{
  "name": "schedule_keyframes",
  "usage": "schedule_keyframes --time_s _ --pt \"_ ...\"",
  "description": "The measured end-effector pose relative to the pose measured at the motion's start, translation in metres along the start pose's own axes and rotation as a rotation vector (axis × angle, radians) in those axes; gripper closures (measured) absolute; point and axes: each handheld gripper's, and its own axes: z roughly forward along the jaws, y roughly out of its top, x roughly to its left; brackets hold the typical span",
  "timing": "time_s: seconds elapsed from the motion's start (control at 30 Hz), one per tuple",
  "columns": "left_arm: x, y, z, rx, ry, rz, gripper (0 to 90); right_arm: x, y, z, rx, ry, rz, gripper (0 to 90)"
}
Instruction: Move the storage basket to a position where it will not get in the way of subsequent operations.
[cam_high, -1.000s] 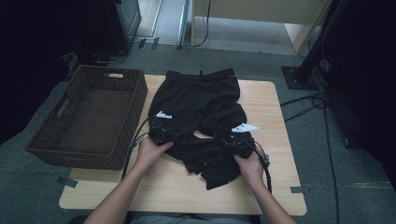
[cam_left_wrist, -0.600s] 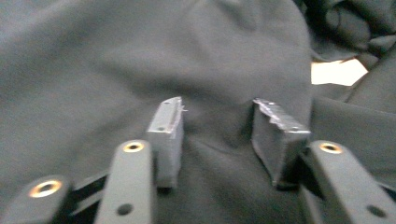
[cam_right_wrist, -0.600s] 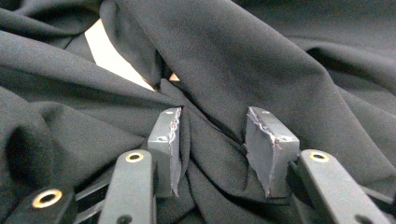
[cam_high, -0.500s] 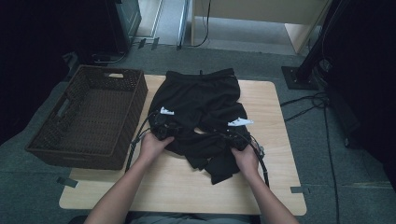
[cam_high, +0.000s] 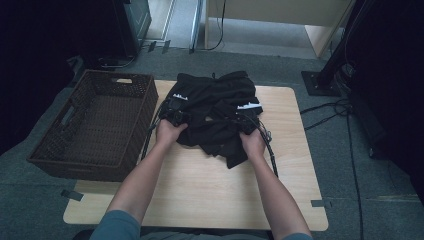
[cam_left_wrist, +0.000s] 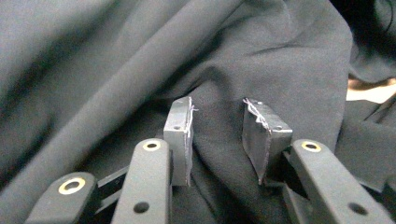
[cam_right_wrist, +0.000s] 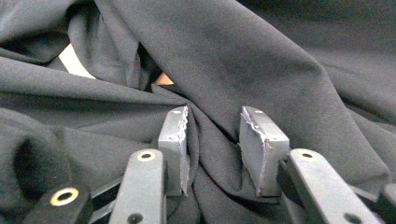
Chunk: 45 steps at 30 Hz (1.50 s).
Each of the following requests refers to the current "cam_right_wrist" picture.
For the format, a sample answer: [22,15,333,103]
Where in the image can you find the black pants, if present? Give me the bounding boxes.
[0,0,396,224]

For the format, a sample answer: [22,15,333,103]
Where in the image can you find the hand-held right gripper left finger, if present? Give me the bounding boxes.
[157,105,191,198]

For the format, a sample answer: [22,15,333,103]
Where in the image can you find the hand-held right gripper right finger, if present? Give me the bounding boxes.
[237,105,291,198]

